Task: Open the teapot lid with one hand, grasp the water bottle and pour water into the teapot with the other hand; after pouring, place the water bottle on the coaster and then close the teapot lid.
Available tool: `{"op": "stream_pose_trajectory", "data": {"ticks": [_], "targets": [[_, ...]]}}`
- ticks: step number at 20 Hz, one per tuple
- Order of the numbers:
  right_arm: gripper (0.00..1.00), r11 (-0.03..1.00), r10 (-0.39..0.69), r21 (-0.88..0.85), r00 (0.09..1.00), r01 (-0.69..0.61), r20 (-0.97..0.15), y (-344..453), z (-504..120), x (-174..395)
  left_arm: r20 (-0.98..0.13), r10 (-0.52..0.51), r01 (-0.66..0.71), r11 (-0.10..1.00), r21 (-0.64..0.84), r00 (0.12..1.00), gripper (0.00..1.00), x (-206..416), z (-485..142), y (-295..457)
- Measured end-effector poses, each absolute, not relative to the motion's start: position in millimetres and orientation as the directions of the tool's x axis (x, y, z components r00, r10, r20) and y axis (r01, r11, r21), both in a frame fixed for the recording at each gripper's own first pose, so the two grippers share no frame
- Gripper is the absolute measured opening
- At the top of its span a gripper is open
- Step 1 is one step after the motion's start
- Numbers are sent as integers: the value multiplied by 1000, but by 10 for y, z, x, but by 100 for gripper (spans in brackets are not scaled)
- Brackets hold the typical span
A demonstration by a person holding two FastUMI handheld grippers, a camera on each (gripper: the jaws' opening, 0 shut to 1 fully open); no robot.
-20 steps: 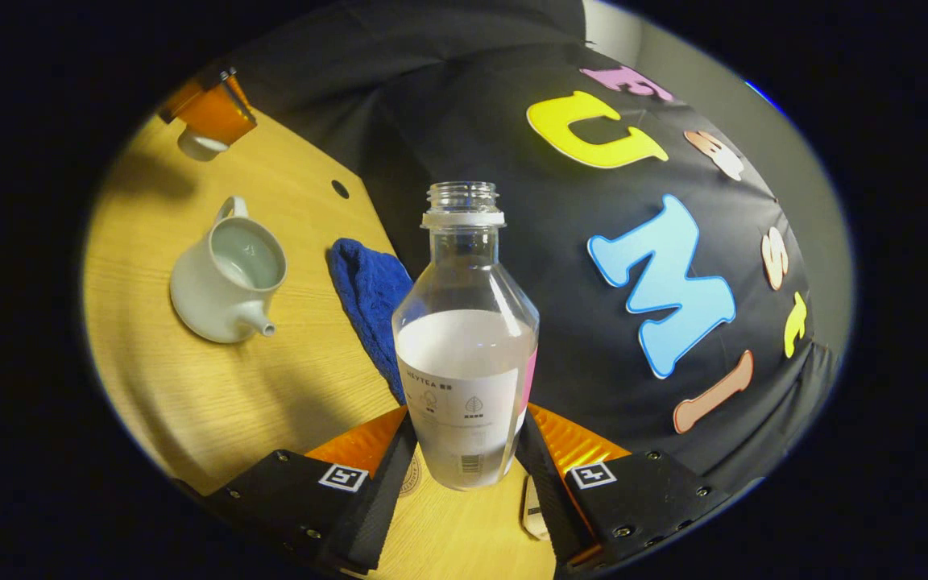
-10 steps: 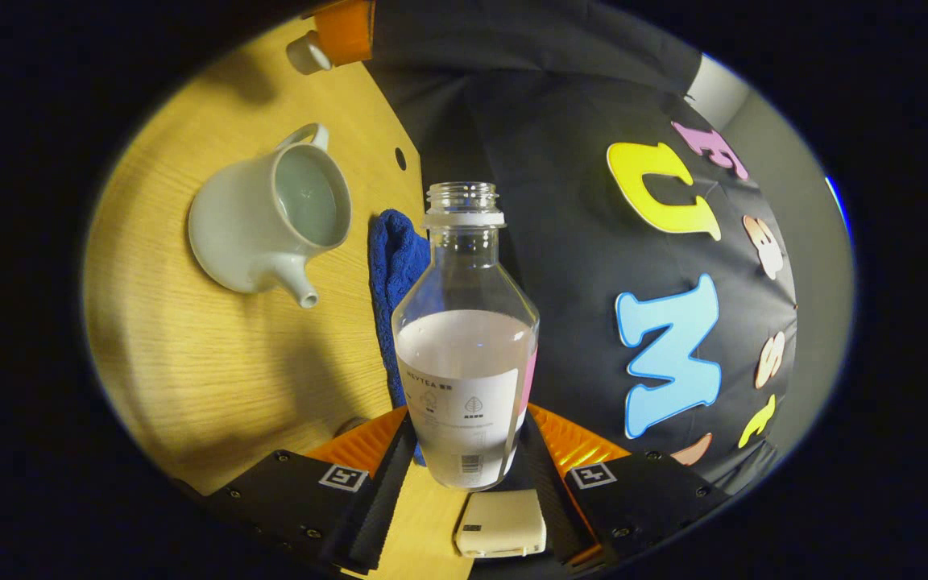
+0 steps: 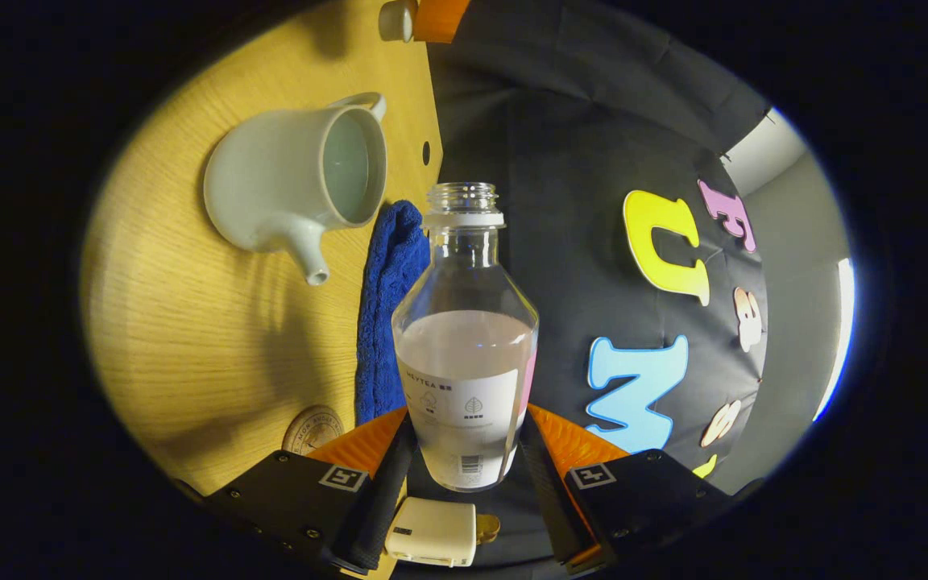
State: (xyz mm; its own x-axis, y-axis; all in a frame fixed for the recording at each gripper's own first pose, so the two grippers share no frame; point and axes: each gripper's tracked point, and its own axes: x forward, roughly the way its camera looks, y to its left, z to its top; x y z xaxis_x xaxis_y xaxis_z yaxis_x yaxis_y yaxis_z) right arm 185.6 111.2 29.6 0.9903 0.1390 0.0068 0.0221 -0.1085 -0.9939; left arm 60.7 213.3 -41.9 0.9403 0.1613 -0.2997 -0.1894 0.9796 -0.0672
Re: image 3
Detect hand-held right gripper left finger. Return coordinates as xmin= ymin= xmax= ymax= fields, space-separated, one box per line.
xmin=205 ymin=405 xmax=419 ymax=574

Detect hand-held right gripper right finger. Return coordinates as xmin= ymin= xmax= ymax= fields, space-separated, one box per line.
xmin=518 ymin=403 xmax=735 ymax=574

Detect white teacup lid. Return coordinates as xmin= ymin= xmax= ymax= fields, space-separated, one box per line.
xmin=378 ymin=0 xmax=418 ymax=43

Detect round wooden coaster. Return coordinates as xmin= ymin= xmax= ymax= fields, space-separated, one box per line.
xmin=282 ymin=405 xmax=346 ymax=457

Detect clear plastic water bottle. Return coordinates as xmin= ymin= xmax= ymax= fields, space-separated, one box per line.
xmin=391 ymin=182 xmax=540 ymax=493

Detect white teacup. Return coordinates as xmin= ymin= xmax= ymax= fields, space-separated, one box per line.
xmin=203 ymin=92 xmax=388 ymax=287

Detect white toaster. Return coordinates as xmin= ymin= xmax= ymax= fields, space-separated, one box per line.
xmin=385 ymin=497 xmax=478 ymax=568

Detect blue towel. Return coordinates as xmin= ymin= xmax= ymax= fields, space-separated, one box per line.
xmin=355 ymin=200 xmax=431 ymax=426

